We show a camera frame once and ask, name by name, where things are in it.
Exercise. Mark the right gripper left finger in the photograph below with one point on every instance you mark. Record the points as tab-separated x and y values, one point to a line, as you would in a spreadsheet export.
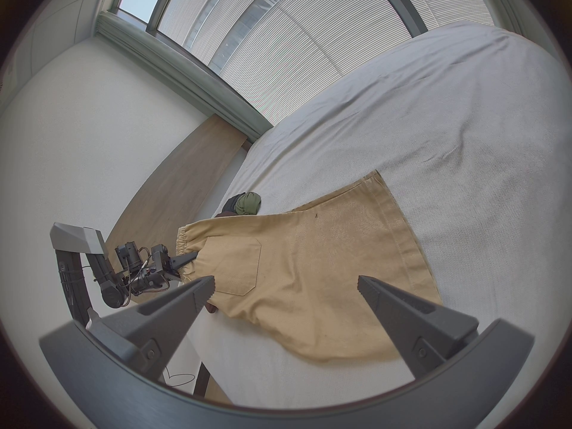
147	329

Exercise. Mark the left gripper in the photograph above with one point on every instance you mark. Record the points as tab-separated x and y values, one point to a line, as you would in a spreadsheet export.
154	279

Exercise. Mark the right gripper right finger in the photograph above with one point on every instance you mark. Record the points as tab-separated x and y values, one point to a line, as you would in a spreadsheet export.
424	329

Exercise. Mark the tan shorts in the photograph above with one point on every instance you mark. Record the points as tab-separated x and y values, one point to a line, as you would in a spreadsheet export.
313	275

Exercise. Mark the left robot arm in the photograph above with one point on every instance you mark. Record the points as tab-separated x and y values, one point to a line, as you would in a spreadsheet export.
76	239

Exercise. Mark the black garment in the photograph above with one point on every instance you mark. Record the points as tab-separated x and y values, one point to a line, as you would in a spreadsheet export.
229	206

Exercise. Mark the green garment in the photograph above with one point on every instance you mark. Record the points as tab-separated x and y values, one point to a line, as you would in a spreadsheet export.
249	203

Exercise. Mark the grey-green curtain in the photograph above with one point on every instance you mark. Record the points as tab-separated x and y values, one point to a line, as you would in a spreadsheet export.
509	2
178	69

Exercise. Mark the window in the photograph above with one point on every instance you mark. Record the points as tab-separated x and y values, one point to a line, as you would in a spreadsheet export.
290	29

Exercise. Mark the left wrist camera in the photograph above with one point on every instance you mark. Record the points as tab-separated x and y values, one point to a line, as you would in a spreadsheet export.
160	255

